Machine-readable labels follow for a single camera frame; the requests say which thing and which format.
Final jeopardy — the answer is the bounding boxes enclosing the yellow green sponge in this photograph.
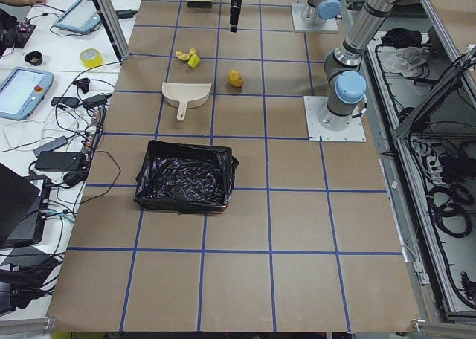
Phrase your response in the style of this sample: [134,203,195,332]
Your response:
[187,54,201,69]

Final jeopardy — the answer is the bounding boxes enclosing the yellow toy potato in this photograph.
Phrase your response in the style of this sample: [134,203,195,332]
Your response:
[227,69,244,88]

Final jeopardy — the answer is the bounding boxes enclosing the toy croissant bread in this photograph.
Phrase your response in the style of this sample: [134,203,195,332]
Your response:
[175,48,197,62]

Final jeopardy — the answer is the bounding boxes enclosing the beige plastic dustpan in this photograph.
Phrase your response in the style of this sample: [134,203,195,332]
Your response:
[161,82,212,122]

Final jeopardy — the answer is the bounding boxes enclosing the bin with black bag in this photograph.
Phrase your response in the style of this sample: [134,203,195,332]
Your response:
[134,140,239,214]

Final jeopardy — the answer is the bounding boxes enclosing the black small adapter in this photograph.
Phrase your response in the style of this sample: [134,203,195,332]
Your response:
[115,9,138,19]

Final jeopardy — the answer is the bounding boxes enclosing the yellow tape roll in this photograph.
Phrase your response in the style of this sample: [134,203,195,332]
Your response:
[79,48,103,68]

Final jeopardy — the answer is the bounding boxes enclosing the upper blue teach pendant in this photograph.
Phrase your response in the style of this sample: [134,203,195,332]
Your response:
[53,0,101,35]

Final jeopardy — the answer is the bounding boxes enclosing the blue teach pendant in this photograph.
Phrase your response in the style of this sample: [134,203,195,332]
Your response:
[1,67,54,120]
[53,0,101,35]

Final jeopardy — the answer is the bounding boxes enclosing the power strip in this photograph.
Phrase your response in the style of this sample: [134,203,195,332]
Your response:
[82,106,107,153]

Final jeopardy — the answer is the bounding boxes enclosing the crumpled white cloth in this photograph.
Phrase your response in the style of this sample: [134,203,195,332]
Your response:
[382,46,429,78]

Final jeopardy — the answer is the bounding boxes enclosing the small black bowl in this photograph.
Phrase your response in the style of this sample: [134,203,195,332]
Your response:
[24,51,43,66]

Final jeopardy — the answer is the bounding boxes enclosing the lower blue teach pendant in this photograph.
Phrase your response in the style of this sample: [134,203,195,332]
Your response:
[1,67,54,120]

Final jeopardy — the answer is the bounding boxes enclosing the black power adapter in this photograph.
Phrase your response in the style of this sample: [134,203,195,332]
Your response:
[35,151,86,172]

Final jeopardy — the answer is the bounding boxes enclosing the black laptop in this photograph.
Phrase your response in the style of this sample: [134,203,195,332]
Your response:
[1,165,51,249]

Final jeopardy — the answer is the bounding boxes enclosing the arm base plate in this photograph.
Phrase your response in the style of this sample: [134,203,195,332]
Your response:
[303,96,366,143]
[291,1,341,33]

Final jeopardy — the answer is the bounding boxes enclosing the aluminium frame post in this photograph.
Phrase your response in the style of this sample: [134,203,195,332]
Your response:
[92,0,130,62]

